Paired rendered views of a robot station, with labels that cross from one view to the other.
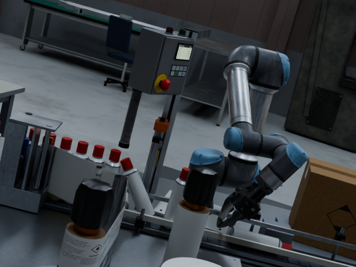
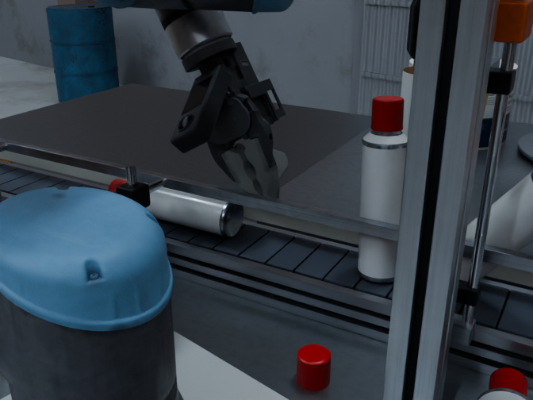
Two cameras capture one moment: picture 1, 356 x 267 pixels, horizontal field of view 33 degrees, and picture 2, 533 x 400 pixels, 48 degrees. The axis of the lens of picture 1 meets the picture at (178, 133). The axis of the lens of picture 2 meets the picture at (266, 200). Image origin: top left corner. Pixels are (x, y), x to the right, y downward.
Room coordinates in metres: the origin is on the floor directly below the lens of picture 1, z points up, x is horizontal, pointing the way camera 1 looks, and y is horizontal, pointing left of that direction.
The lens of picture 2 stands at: (2.43, 0.17, 1.23)
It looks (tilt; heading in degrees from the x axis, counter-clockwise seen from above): 23 degrees down; 212
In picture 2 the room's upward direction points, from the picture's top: straight up
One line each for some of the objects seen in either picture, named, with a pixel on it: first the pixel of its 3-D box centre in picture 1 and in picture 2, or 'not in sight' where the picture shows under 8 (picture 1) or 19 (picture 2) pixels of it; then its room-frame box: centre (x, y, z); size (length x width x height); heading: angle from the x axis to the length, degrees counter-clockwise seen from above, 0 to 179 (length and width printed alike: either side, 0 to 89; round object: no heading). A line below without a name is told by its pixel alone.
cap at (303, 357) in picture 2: not in sight; (313, 366); (2.00, -0.05, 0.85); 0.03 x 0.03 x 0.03
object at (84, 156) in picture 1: (76, 172); not in sight; (1.83, 0.28, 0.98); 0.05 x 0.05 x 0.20
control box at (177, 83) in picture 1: (162, 62); not in sight; (1.92, 0.11, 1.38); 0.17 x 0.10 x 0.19; 148
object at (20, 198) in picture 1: (28, 161); not in sight; (1.73, 0.41, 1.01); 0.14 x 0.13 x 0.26; 93
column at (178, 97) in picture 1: (165, 127); (454, 48); (1.99, 0.05, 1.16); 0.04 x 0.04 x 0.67; 3
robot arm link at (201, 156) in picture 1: (206, 167); (77, 298); (2.20, -0.14, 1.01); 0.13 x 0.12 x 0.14; 103
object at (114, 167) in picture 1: (108, 180); not in sight; (1.84, 0.17, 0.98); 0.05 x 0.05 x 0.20
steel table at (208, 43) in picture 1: (215, 73); not in sight; (9.00, -0.30, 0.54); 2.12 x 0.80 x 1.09; 171
